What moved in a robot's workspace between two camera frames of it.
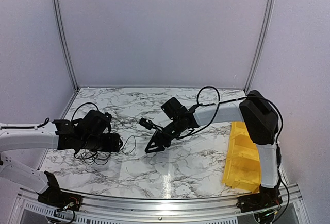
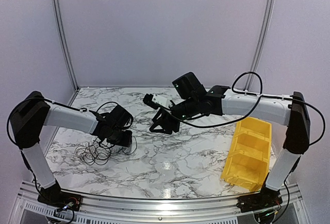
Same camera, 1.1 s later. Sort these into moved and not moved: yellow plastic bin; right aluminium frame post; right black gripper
Moved: right black gripper
Not moved: right aluminium frame post; yellow plastic bin
